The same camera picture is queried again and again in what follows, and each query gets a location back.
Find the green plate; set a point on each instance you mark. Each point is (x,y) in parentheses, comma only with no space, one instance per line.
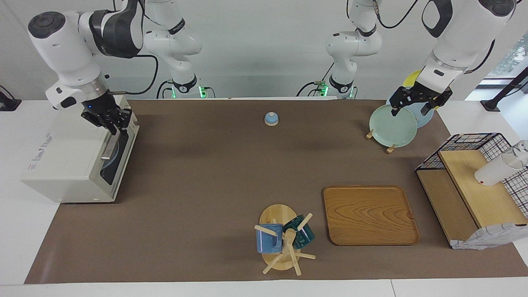
(392,128)

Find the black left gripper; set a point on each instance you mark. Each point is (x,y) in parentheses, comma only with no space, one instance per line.
(416,94)

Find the yellow plate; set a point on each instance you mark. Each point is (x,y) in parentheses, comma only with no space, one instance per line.
(412,78)

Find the black angled stand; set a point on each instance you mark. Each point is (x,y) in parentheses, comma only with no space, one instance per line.
(501,93)

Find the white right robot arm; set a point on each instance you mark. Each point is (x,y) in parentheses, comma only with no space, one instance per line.
(62,45)

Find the blue mug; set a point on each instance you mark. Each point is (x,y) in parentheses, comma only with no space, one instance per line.
(267,241)

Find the wooden mug tree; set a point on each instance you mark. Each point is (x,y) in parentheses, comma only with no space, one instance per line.
(277,214)

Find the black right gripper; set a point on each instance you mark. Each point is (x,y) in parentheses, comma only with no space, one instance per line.
(101,109)

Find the dark green mug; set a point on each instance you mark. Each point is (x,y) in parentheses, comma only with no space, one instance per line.
(304,236)

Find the wooden plate rack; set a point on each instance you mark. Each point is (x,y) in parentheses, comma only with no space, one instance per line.
(390,149)

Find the large light blue plate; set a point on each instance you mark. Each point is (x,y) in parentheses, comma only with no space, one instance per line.
(425,119)

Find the black clamp base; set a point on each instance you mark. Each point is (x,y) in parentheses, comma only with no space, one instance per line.
(8,103)

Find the white toaster oven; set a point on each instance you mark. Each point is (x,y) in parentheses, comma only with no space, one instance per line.
(66,161)

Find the white cup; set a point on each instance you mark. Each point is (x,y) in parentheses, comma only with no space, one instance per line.
(495,171)

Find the clear glass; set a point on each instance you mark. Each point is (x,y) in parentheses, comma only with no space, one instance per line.
(522,150)

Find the brown table mat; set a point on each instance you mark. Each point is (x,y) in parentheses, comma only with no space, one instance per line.
(206,185)

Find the wooden tray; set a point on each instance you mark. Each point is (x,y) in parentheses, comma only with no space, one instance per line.
(369,216)

